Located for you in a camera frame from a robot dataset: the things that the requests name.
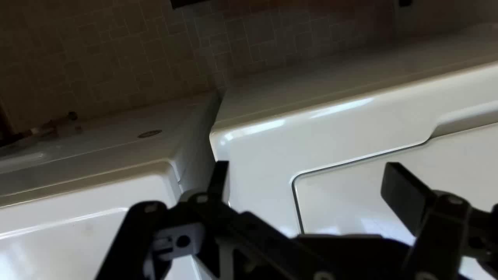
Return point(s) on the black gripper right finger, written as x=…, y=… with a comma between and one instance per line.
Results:
x=445, y=233

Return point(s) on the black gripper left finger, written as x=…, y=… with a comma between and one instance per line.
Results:
x=156, y=242

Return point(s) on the white dryer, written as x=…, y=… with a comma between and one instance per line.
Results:
x=78, y=217

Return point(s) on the white washing machine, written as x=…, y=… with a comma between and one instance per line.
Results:
x=336, y=140

